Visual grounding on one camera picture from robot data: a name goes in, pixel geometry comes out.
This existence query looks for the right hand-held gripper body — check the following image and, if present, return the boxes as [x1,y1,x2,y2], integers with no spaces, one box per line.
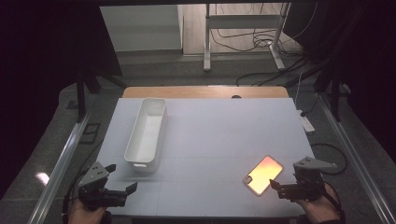
[292,156,338,202]

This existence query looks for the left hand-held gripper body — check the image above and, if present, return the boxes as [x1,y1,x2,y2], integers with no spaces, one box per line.
[78,161,128,211]

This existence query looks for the iridescent phone case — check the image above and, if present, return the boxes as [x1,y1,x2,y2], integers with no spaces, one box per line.
[242,154,285,197]

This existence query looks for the white plastic storage bin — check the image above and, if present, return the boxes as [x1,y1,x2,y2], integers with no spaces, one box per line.
[123,97,168,174]

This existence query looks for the person's right hand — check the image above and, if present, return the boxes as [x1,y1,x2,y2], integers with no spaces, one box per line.
[295,183,342,224]

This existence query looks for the person's left hand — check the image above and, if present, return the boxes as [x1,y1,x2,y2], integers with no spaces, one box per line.
[67,199,108,224]

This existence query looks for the black floor frames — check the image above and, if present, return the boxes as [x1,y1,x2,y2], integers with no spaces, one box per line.
[78,122,102,145]

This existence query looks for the white power strip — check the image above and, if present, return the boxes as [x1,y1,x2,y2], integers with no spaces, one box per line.
[297,109,316,134]

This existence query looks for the white board table cover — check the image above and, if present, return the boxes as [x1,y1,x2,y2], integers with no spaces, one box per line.
[92,97,316,217]

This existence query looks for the black metal stand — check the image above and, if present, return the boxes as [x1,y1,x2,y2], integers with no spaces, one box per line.
[314,64,344,122]
[75,66,127,123]

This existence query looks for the wooden table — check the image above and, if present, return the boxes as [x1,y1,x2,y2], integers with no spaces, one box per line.
[121,86,290,100]

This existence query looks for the black curtain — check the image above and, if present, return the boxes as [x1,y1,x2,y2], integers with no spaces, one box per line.
[0,0,122,200]
[284,0,396,153]

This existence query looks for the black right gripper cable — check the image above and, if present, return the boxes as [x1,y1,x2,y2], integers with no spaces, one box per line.
[293,174,347,223]

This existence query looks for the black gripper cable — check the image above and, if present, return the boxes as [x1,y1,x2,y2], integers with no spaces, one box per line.
[293,174,347,223]
[62,167,92,224]

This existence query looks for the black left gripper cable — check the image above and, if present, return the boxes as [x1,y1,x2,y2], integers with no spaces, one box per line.
[62,167,92,224]

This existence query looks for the aluminium floor rail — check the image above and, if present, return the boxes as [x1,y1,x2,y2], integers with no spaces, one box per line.
[27,111,92,224]
[317,92,396,224]

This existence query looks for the looped black floor cable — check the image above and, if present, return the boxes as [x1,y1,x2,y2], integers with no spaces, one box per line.
[311,143,348,175]

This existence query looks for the long black floor cable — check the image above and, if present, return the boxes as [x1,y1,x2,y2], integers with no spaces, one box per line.
[235,57,312,87]

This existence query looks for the white wall panel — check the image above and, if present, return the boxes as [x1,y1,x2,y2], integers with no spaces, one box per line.
[100,4,183,52]

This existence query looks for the tangle of black floor cables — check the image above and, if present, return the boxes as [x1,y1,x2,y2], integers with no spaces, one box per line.
[209,27,307,58]

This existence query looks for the white metal stand frame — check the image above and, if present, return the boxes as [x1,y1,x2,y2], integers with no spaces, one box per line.
[204,3,292,73]

